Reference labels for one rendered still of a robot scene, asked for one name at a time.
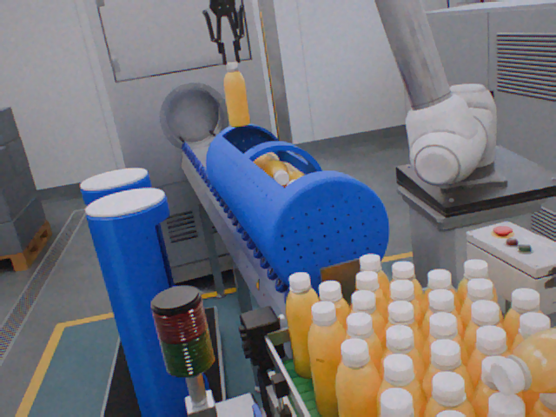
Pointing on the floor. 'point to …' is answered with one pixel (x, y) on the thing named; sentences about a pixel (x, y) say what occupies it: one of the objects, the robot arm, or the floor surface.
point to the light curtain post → (274, 70)
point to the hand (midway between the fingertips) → (229, 53)
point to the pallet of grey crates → (18, 200)
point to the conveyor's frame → (269, 394)
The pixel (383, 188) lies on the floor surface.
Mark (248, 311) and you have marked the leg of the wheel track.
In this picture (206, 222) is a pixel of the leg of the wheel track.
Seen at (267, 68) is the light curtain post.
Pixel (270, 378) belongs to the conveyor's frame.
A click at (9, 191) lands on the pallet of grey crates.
